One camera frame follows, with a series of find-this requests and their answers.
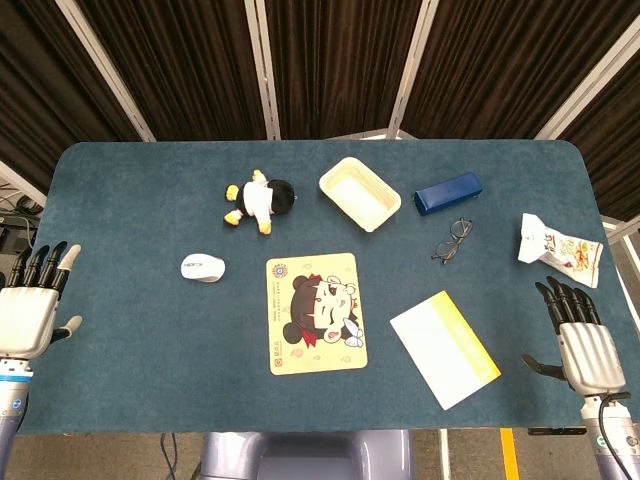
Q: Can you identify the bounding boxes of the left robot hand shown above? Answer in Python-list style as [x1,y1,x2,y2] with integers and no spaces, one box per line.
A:
[0,241,84,360]

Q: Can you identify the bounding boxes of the dark brown curtain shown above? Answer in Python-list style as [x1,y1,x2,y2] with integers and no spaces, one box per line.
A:
[0,0,640,221]

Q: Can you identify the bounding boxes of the white snack bag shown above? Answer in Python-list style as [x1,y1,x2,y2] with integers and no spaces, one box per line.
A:
[516,212,605,290]

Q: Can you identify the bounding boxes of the penguin plush toy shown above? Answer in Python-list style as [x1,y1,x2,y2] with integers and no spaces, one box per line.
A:
[222,168,297,235]

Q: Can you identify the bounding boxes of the cream plastic food container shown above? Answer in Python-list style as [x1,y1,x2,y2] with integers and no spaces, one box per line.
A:
[318,156,403,234]

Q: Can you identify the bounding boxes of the white and yellow booklet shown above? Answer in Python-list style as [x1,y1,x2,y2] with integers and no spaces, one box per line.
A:
[389,290,502,412]

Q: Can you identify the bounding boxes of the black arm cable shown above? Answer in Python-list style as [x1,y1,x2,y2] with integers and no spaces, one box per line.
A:
[597,392,632,480]

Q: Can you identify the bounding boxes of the white computer mouse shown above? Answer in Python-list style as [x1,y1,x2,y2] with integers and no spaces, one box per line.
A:
[180,253,227,284]

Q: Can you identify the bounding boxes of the cartoon girl mouse pad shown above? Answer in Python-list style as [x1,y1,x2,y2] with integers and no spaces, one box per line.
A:
[265,252,371,376]

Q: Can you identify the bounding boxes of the blue glasses case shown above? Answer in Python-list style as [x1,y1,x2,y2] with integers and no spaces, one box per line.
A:
[413,171,483,217]

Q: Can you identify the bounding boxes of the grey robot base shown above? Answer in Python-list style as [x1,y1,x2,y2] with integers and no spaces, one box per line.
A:
[192,429,417,480]

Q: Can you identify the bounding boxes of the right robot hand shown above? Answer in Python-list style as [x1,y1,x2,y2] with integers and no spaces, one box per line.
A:
[520,275,627,395]

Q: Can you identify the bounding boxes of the teal table mat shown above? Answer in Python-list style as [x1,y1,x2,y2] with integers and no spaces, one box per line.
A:
[14,139,640,435]

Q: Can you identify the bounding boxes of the white partition frame post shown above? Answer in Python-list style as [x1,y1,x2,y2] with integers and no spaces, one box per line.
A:
[386,0,441,141]
[533,29,640,141]
[53,0,157,143]
[243,0,282,141]

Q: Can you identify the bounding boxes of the black rimmed eyeglasses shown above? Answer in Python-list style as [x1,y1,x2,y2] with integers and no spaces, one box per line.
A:
[430,216,474,266]

